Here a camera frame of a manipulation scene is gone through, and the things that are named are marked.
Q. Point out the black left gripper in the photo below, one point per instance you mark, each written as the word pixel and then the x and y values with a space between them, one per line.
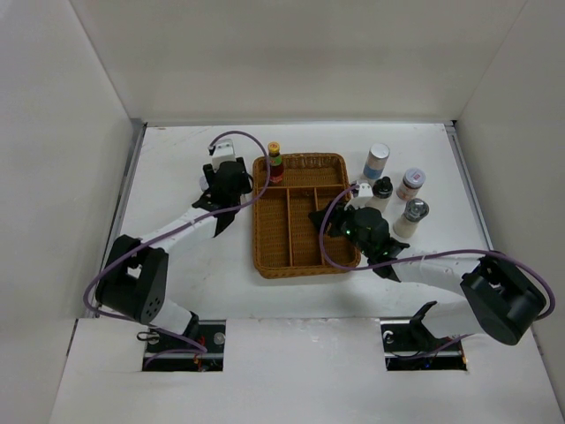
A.
pixel 210 172

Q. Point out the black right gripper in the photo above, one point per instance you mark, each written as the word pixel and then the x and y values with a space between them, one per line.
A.
pixel 333 217

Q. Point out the red sauce bottle yellow cap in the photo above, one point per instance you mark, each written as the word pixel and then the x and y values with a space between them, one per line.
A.
pixel 276 163

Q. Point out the black cap white bottle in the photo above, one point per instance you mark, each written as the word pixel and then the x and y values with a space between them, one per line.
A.
pixel 382 192

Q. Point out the blue label salt shaker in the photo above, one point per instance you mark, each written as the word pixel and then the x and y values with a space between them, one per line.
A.
pixel 375 162

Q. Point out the glass dome grinder bottle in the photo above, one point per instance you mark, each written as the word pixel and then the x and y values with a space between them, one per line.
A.
pixel 414 212

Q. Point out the white lid orange spice jar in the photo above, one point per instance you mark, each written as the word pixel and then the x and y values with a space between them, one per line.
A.
pixel 413 179

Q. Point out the white lid dark spice jar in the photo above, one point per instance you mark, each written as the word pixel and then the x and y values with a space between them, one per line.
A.
pixel 203 184

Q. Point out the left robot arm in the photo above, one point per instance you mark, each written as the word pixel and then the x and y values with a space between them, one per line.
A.
pixel 136 286

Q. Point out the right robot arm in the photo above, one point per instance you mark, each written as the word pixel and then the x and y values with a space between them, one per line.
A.
pixel 494 296

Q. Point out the brown wicker basket tray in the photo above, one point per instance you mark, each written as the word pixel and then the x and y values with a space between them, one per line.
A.
pixel 285 242

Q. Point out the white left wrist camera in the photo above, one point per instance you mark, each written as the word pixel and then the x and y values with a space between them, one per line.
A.
pixel 221 151

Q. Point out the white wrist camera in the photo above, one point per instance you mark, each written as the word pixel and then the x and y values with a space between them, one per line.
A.
pixel 221 151
pixel 361 193

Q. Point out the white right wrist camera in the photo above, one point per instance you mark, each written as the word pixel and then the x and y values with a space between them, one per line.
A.
pixel 361 193

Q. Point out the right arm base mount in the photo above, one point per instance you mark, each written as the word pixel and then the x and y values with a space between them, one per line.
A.
pixel 409 346

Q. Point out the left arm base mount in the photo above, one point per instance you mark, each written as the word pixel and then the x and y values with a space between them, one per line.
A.
pixel 201 348

